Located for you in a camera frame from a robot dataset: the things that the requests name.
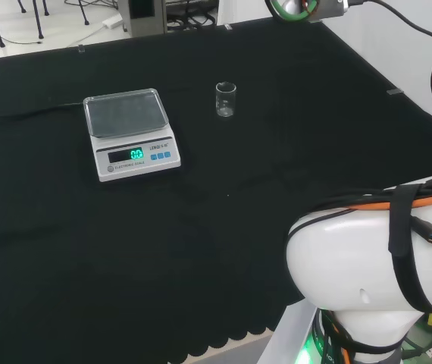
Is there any small clear glass beaker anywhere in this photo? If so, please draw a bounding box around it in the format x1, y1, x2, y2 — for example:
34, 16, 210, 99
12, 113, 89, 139
215, 81, 238, 119

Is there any electronic balance with steel pan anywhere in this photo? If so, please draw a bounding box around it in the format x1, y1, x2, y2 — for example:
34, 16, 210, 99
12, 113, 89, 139
83, 87, 183, 184

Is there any black bench cloth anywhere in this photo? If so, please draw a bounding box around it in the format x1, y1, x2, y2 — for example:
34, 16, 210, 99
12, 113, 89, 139
0, 17, 432, 364

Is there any white power strip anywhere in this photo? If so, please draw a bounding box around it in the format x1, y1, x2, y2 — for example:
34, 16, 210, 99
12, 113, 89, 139
102, 14, 124, 29

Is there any grey metal post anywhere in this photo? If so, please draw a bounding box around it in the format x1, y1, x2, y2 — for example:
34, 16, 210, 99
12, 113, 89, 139
118, 0, 168, 38

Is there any black balance power cable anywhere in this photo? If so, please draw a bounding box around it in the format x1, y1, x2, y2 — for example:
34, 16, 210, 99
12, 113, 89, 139
0, 102, 86, 122

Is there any thin floor cable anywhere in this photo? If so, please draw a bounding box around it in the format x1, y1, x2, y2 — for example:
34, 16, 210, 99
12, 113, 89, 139
0, 23, 105, 46

